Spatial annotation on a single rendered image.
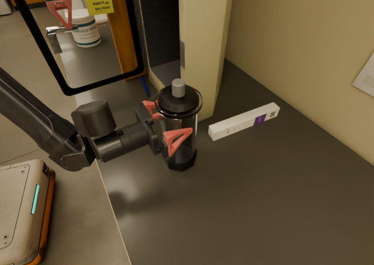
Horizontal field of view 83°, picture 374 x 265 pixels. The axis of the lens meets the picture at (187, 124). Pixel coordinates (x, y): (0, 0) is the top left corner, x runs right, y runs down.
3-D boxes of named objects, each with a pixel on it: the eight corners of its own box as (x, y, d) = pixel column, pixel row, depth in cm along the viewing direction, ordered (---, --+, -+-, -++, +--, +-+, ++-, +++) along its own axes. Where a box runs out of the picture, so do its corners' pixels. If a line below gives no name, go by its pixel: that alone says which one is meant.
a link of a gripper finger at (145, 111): (168, 91, 54) (133, 103, 51) (182, 107, 49) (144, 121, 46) (170, 111, 59) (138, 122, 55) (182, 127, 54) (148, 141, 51)
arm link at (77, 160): (83, 148, 52) (64, 171, 44) (61, 105, 47) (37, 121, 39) (129, 140, 51) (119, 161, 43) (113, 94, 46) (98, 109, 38)
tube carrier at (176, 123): (186, 136, 68) (187, 79, 52) (205, 160, 61) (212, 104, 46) (155, 149, 64) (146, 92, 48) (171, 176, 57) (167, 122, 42)
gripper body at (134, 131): (141, 106, 50) (110, 117, 47) (160, 135, 44) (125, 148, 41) (145, 125, 55) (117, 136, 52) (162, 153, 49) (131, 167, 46)
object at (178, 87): (186, 89, 53) (186, 65, 48) (206, 111, 48) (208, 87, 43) (152, 101, 50) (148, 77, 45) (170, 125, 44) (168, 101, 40)
